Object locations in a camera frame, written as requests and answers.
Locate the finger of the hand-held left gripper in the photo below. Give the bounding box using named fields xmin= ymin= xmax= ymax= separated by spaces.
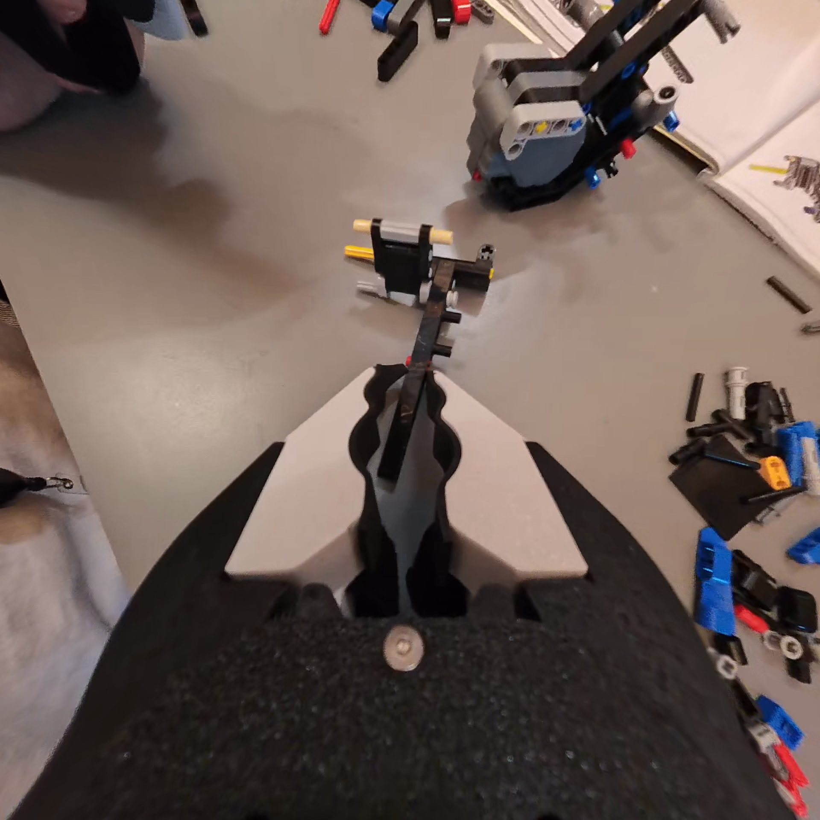
xmin=131 ymin=0 xmax=188 ymax=41

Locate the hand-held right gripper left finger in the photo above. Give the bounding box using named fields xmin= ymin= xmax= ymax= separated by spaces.
xmin=224 ymin=365 xmax=403 ymax=617

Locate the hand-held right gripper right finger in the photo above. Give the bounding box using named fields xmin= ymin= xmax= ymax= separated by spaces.
xmin=409 ymin=370 xmax=590 ymax=617

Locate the small black lego beam assembly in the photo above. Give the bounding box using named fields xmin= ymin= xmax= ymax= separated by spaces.
xmin=345 ymin=218 xmax=497 ymax=481

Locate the pile of small lego pieces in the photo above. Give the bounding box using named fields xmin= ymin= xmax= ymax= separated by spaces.
xmin=668 ymin=365 xmax=820 ymax=816

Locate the pile of long lego beams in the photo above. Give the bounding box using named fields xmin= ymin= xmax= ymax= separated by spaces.
xmin=319 ymin=0 xmax=497 ymax=83

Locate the short black lego axle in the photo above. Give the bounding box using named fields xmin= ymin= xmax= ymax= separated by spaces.
xmin=767 ymin=276 xmax=813 ymax=315

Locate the large grey black lego model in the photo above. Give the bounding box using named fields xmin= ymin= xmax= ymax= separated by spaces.
xmin=466 ymin=0 xmax=741 ymax=212

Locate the open lego instruction booklet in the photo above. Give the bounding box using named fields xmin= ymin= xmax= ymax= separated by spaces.
xmin=700 ymin=115 xmax=820 ymax=283

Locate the thick lego instruction booklet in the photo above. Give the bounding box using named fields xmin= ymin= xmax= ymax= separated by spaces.
xmin=512 ymin=0 xmax=820 ymax=175

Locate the person's leg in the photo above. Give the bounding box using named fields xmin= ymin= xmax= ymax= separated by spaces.
xmin=0 ymin=31 xmax=65 ymax=133

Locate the person's grey sweatshirt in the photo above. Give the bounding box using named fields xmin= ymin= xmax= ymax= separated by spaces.
xmin=0 ymin=277 xmax=132 ymax=817

